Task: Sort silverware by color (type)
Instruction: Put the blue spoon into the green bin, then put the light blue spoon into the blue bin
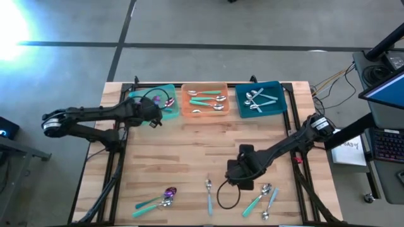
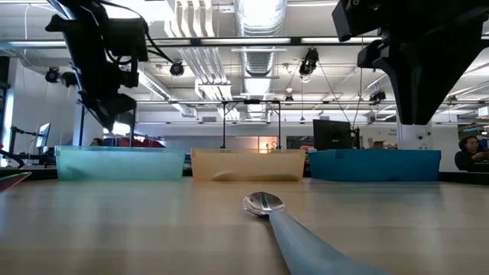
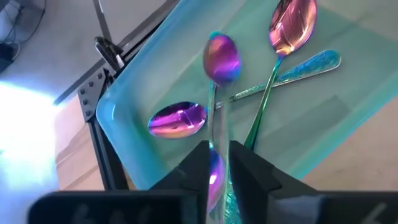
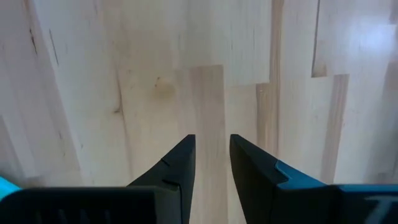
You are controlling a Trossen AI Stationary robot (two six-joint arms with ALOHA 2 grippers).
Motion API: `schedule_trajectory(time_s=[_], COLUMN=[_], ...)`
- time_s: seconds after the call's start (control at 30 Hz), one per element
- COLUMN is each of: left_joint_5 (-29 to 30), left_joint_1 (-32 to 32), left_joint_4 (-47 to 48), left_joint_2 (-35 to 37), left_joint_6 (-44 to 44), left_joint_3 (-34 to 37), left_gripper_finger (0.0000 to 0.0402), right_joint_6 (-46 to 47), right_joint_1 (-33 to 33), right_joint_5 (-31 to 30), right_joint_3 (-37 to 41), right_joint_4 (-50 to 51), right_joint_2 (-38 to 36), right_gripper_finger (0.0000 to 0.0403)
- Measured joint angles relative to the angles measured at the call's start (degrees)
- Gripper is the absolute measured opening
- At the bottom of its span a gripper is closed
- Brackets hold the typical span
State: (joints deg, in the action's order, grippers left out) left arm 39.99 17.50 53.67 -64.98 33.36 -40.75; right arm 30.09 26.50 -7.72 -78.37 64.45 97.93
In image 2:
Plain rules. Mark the black hanging camera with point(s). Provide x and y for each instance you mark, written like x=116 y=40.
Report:
x=177 y=68
x=309 y=63
x=52 y=75
x=377 y=96

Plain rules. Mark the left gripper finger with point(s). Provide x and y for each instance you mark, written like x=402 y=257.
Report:
x=109 y=109

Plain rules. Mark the shelf with blue bins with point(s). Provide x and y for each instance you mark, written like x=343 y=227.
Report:
x=471 y=131

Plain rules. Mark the person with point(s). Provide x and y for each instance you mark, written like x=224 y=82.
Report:
x=96 y=142
x=468 y=153

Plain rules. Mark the black monitor back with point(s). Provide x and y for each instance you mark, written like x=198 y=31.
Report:
x=332 y=135

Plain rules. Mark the cardboard box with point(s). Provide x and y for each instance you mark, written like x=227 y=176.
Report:
x=378 y=145

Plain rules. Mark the translucent green plastic bin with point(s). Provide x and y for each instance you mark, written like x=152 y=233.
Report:
x=114 y=164

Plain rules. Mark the white pillar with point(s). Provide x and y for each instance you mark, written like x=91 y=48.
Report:
x=414 y=137

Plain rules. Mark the translucent orange plastic bin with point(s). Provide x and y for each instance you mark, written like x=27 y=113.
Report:
x=248 y=162

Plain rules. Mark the black background rig frame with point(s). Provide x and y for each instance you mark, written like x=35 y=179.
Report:
x=81 y=130
x=252 y=102

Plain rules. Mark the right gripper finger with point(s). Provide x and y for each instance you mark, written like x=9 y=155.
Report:
x=418 y=99

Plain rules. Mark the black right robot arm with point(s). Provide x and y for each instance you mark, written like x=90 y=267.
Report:
x=473 y=15

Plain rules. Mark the small desk monitor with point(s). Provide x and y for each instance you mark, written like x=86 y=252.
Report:
x=44 y=135

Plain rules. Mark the white ceiling pipes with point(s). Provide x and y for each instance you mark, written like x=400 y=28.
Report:
x=198 y=57

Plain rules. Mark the dark teal plastic bin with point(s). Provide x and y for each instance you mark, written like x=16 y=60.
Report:
x=374 y=166

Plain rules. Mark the black overhead light bar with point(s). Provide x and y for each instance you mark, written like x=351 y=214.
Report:
x=195 y=41

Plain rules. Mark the silver ceiling duct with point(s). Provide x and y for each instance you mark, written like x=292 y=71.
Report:
x=260 y=61

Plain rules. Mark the red object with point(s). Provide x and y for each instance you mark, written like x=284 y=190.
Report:
x=145 y=143

